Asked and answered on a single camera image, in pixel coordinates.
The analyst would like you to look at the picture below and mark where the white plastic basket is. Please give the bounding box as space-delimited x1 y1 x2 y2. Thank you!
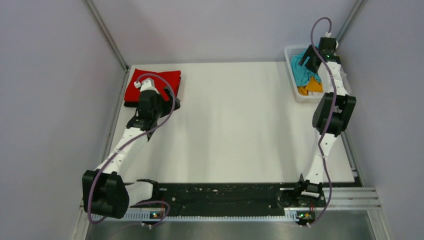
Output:
284 46 352 103

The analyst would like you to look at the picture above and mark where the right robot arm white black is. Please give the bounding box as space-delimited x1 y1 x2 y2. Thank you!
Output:
279 36 357 207

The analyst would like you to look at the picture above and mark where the teal t shirt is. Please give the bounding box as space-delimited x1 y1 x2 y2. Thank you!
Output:
290 53 322 87

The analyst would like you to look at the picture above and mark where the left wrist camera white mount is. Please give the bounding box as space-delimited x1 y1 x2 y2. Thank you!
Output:
133 78 159 94

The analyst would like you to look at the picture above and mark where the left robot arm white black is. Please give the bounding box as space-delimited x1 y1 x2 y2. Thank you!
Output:
82 87 181 219

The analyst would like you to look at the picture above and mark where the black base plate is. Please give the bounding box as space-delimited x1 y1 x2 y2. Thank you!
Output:
145 182 327 218

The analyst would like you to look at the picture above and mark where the orange t shirt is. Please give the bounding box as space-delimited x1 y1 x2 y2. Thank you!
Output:
297 76 323 96

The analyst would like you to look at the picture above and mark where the white t shirt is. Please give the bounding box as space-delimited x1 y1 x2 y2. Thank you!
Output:
335 40 348 83

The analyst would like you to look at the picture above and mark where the white cable duct strip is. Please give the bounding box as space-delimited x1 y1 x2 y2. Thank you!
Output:
104 209 299 222

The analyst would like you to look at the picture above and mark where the folded red t shirt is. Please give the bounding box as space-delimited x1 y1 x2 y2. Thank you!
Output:
124 68 182 104

